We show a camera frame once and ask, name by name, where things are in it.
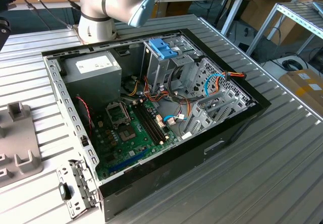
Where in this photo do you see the green motherboard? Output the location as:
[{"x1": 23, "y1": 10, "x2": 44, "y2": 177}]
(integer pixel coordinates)
[{"x1": 90, "y1": 99, "x2": 178, "y2": 182}]

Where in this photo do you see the metal disk bay cage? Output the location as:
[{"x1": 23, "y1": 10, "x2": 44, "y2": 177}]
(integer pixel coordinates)
[{"x1": 140, "y1": 38, "x2": 202, "y2": 96}]

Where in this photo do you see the red black twisted wire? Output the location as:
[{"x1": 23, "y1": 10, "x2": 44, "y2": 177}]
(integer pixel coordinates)
[{"x1": 75, "y1": 94, "x2": 93, "y2": 137}]

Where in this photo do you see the grey parts rack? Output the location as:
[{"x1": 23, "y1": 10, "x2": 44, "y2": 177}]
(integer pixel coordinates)
[{"x1": 0, "y1": 101, "x2": 44, "y2": 187}]

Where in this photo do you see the black tripod pole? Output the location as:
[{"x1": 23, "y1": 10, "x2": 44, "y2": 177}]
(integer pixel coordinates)
[{"x1": 213, "y1": 0, "x2": 240, "y2": 27}]

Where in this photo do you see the blue expansion slot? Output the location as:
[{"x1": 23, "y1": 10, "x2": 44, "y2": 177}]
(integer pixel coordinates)
[{"x1": 108, "y1": 148, "x2": 149, "y2": 175}]

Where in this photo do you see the plain cardboard box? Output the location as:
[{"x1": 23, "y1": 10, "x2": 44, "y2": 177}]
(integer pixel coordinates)
[{"x1": 239, "y1": 0, "x2": 315, "y2": 46}]

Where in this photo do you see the blue plastic bay handle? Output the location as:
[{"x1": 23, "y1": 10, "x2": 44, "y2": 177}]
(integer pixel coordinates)
[{"x1": 148, "y1": 38, "x2": 179, "y2": 60}]

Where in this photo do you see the black latch knob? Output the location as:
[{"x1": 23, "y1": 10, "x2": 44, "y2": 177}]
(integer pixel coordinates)
[{"x1": 58, "y1": 182, "x2": 73, "y2": 201}]

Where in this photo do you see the black RAM slot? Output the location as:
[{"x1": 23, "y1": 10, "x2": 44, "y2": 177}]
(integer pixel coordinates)
[
  {"x1": 138, "y1": 102, "x2": 169, "y2": 142},
  {"x1": 132, "y1": 104, "x2": 164, "y2": 146}
]

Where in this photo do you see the orange red wire bundle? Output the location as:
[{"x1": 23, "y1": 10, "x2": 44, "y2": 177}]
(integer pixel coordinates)
[{"x1": 143, "y1": 75, "x2": 192, "y2": 120}]

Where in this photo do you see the coiled black cable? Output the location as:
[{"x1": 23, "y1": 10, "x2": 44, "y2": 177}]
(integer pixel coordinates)
[{"x1": 281, "y1": 59, "x2": 308, "y2": 72}]

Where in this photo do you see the yellow black wire bundle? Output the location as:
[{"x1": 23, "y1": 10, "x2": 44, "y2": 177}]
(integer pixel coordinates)
[{"x1": 127, "y1": 79, "x2": 140, "y2": 96}]

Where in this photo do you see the orange power wire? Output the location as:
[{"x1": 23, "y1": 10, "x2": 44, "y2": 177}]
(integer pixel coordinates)
[{"x1": 215, "y1": 71, "x2": 246, "y2": 95}]

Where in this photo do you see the metal card retention bracket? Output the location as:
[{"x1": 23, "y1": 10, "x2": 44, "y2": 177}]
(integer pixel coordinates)
[{"x1": 56, "y1": 159, "x2": 102, "y2": 220}]

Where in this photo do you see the black cable with plug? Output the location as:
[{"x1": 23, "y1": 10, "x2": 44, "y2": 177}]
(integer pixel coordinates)
[{"x1": 15, "y1": 0, "x2": 82, "y2": 29}]

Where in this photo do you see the blue wire with white plug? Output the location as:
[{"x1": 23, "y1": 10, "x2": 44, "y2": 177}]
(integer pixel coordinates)
[{"x1": 163, "y1": 115, "x2": 189, "y2": 126}]

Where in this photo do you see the CPU socket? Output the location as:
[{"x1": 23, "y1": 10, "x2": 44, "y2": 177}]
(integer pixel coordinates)
[{"x1": 118, "y1": 124, "x2": 139, "y2": 143}]

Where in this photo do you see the grey power supply unit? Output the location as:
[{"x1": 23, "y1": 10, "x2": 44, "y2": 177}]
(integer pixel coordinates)
[{"x1": 61, "y1": 51, "x2": 124, "y2": 114}]

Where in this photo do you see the black open PC case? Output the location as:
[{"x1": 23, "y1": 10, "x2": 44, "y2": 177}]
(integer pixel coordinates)
[{"x1": 41, "y1": 28, "x2": 272, "y2": 222}]

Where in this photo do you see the cardboard box with labels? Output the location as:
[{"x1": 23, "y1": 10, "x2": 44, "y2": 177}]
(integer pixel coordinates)
[{"x1": 278, "y1": 69, "x2": 323, "y2": 111}]

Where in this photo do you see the metal socket cover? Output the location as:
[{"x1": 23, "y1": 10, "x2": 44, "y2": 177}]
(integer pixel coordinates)
[{"x1": 104, "y1": 101, "x2": 132, "y2": 130}]

